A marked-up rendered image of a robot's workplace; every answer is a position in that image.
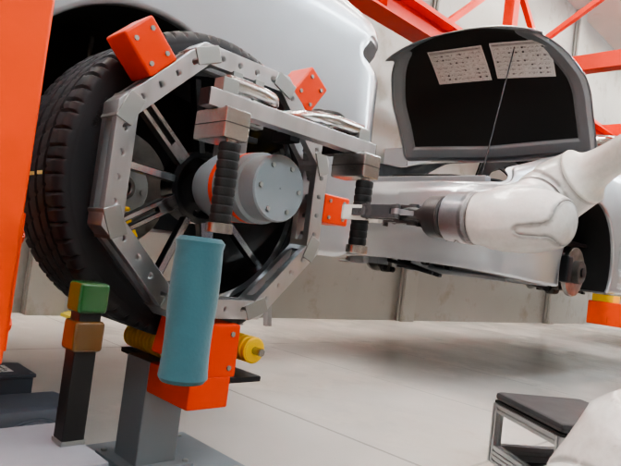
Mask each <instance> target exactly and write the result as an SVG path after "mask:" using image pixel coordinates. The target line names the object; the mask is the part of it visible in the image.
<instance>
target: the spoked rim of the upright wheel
mask: <svg viewBox="0 0 621 466"><path fill-rule="evenodd" d="M215 78H217V77H215V76H213V75H210V74H207V73H205V72H202V71H200V72H198V73H197V74H196V75H194V76H193V77H191V78H190V79H188V80H186V81H185V82H184V83H182V84H181V85H179V86H178V87H176V88H175V89H174V90H172V91H171V92H170V93H172V94H174V95H176V96H178V97H180V98H182V99H184V100H186V101H187V102H189V103H191V111H192V127H193V134H194V128H195V126H194V124H195V121H196V114H197V111H199V110H205V109H208V108H205V107H202V106H199V105H198V103H199V97H200V89H201V88H204V87H209V86H213V87H214V82H215ZM147 109H148V110H147ZM149 112H150V113H149ZM140 116H141V118H142V119H143V120H144V122H145V123H146V125H147V126H148V128H149V129H150V130H151V132H152V134H153V135H154V136H155V138H156V139H157V140H158V141H159V142H160V144H161V145H162V147H163V148H164V150H165V151H166V153H167V154H168V156H169V157H170V158H171V161H170V162H169V163H168V164H167V165H166V167H165V169H164V171H163V170H160V169H157V168H154V167H151V166H146V165H143V164H140V163H137V162H134V161H132V162H131V168H130V171H132V172H136V173H139V174H142V175H144V176H148V177H151V178H156V179H160V180H161V183H160V192H161V198H159V199H156V200H154V201H152V202H148V203H146V204H144V205H142V206H141V207H138V208H136V209H134V210H132V211H129V212H127V213H125V214H124V220H125V221H126V222H127V221H128V220H130V219H133V218H135V217H137V216H139V215H142V214H145V213H147V212H149V211H151V210H152V209H154V210H155V211H154V212H152V213H150V214H148V215H145V216H143V217H141V218H139V219H137V220H135V221H133V222H130V223H128V226H129V227H130V229H131V230H134V229H136V228H138V227H141V226H143V225H145V224H147V223H150V222H152V221H153V220H155V219H157V218H159V217H161V216H163V215H167V214H170V215H172V216H173V217H174V218H175V219H177V220H178V221H177V224H176V226H175V228H174V230H173V231H172V233H171V235H170V237H169V239H168V241H167V243H166V244H165V246H164V248H163V250H162V252H161V254H160V256H159V257H158V259H157V261H156V263H155V264H156V266H157V267H158V269H159V270H160V272H161V273H162V274H163V273H164V270H165V268H166V267H167V265H168V263H169V261H170V260H171V258H172V256H173V254H174V252H175V250H176V238H177V237H178V236H179V235H184V233H185V231H186V229H187V227H188V226H189V224H195V227H196V237H203V238H210V239H213V232H207V231H205V224H206V222H209V216H208V215H207V214H206V213H204V212H203V211H202V210H201V209H200V208H199V206H198V205H197V204H196V203H195V202H189V201H188V200H187V199H186V198H185V197H184V195H183V193H182V182H183V180H184V178H185V177H186V176H187V175H189V174H195V173H196V172H197V170H198V169H199V168H200V166H201V165H203V164H204V163H206V162H207V161H208V160H209V159H211V158H212V157H213V150H212V152H211V153H209V152H205V142H203V141H197V140H194V139H193V142H194V152H189V153H188V152H187V150H186V149H185V147H184V146H183V144H182V143H181V141H180V140H179V138H178V137H177V135H176V134H175V132H174V131H173V130H172V129H171V127H170V126H169V124H168V123H167V121H166V120H165V119H164V117H163V115H162V114H161V112H160V111H159V109H158V108H157V106H156V105H155V104H152V105H150V106H149V107H147V108H146V109H145V110H143V111H142V112H140ZM155 121H156V122H155ZM157 124H158V125H157ZM159 127H160V128H159ZM275 132H279V131H277V130H274V129H268V128H266V127H263V130H257V131H255V130H252V129H250V132H249V136H250V137H253V138H256V139H258V142H257V144H250V143H248V144H247V151H246V153H269V154H281V155H284V156H286V157H288V158H290V159H291V160H292V158H291V154H290V151H289V148H288V145H287V144H278V143H275V142H272V139H273V133H275ZM194 211H196V215H195V216H194V215H193V212H194ZM290 222H291V218H289V219H288V220H286V221H284V222H279V223H276V222H271V223H269V224H264V225H259V224H247V223H233V222H231V224H230V225H233V232H232V235H228V234H224V235H223V236H222V237H221V240H222V241H223V242H224V244H225V248H224V253H223V263H222V274H221V283H220V290H219V297H232V296H234V295H236V294H238V293H239V292H241V291H242V290H244V289H246V288H247V287H248V286H249V285H250V284H251V283H252V282H253V281H254V280H255V279H256V278H257V277H258V276H259V275H260V274H261V273H262V272H263V271H264V270H265V269H266V268H267V267H268V266H269V264H270V263H271V262H272V261H273V260H274V258H275V257H276V255H277V253H278V252H279V251H280V249H281V247H282V245H283V243H284V240H285V238H286V234H287V231H288V229H289V225H290Z"/></svg>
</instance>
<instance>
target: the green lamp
mask: <svg viewBox="0 0 621 466"><path fill-rule="evenodd" d="M109 291H110V286H109V285H108V284H105V283H102V282H98V281H87V280H72V281H71V282H70V287H69V293H68V300H67V308H68V309H69V310H70V311H73V312H76V313H93V314H104V313H106V311H107V304H108V298H109Z"/></svg>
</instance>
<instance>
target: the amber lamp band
mask: <svg viewBox="0 0 621 466"><path fill-rule="evenodd" d="M103 337H104V323H103V322H80V321H77V320H74V319H72V318H67V319H66V320H65V325H64V332H63V338H62V347H63V348H65V349H67V350H70V351H72V352H98V351H100V350H101V349H102V344H103Z"/></svg>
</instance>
